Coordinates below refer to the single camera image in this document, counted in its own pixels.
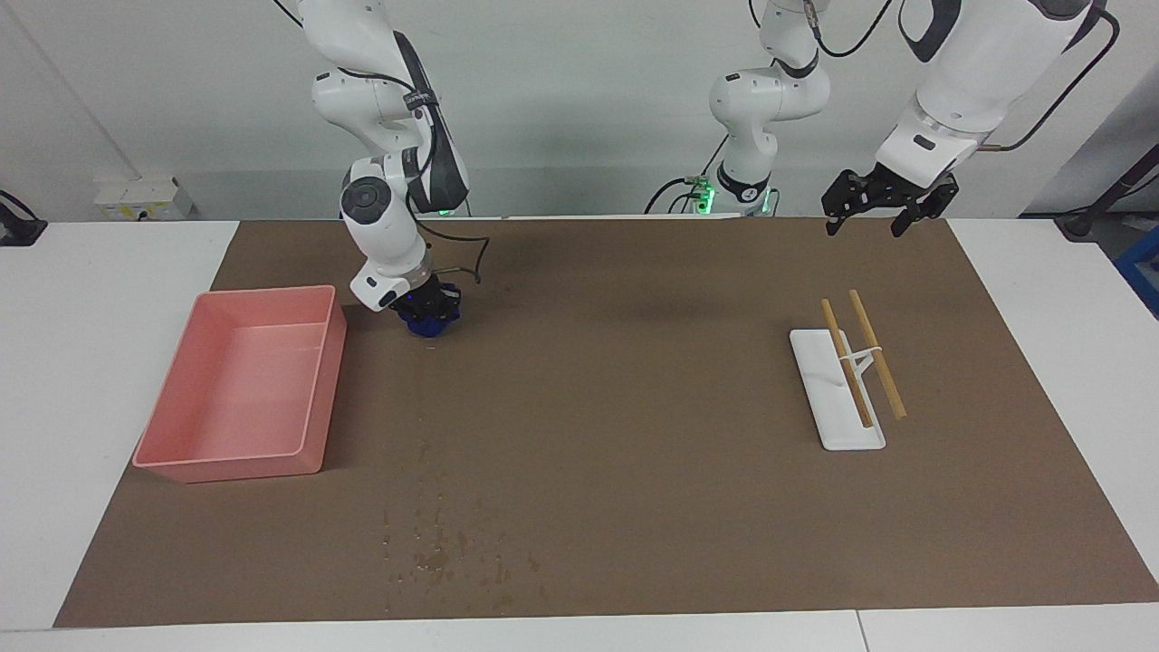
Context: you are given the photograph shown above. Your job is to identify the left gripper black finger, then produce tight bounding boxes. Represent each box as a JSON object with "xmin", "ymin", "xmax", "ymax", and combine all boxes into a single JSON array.
[
  {"xmin": 822, "ymin": 169, "xmax": 872, "ymax": 238},
  {"xmin": 891, "ymin": 174, "xmax": 961, "ymax": 239}
]

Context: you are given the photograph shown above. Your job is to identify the blue towel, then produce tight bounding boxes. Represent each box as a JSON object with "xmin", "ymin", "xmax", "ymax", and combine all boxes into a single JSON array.
[{"xmin": 404, "ymin": 308, "xmax": 463, "ymax": 341}]

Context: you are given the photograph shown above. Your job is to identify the white towel rack tray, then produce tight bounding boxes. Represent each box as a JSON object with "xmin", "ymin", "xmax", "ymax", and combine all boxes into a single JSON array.
[{"xmin": 790, "ymin": 328, "xmax": 886, "ymax": 452}]

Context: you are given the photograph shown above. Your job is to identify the brown table mat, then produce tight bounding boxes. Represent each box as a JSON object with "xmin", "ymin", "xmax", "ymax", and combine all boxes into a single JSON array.
[{"xmin": 53, "ymin": 217, "xmax": 1159, "ymax": 628}]

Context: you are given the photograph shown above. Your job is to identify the wooden rack rod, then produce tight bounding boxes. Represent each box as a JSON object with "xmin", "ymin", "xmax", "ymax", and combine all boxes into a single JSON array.
[
  {"xmin": 848, "ymin": 289, "xmax": 907, "ymax": 421},
  {"xmin": 821, "ymin": 299, "xmax": 875, "ymax": 429}
]

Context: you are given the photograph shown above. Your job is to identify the pink plastic bin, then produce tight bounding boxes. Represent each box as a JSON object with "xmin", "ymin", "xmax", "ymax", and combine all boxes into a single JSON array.
[{"xmin": 132, "ymin": 284, "xmax": 349, "ymax": 484}]

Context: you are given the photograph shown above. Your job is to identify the blue crate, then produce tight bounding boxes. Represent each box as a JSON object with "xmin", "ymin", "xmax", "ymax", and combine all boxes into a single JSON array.
[{"xmin": 1114, "ymin": 226, "xmax": 1159, "ymax": 318}]

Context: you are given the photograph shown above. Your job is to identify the black table clamp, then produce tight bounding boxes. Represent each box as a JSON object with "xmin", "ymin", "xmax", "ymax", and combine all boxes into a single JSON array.
[{"xmin": 0, "ymin": 190, "xmax": 48, "ymax": 247}]

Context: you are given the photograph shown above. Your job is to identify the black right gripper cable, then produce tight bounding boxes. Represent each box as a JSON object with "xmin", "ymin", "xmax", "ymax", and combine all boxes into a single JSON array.
[{"xmin": 418, "ymin": 210, "xmax": 491, "ymax": 285}]

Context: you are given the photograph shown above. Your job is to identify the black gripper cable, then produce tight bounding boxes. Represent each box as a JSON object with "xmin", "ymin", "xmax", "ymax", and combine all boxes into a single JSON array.
[
  {"xmin": 418, "ymin": 210, "xmax": 491, "ymax": 285},
  {"xmin": 976, "ymin": 0, "xmax": 1124, "ymax": 151}
]

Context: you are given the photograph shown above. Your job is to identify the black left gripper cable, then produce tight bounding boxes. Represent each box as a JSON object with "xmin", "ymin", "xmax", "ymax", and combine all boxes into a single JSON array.
[{"xmin": 976, "ymin": 0, "xmax": 1124, "ymax": 151}]

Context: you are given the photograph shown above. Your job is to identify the black left arm base cables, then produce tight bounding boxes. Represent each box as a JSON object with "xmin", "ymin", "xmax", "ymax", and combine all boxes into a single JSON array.
[{"xmin": 645, "ymin": 136, "xmax": 730, "ymax": 216}]

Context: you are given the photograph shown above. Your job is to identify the white wall socket box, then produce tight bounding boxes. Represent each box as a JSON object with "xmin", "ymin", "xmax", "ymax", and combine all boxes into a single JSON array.
[{"xmin": 93, "ymin": 177, "xmax": 194, "ymax": 221}]

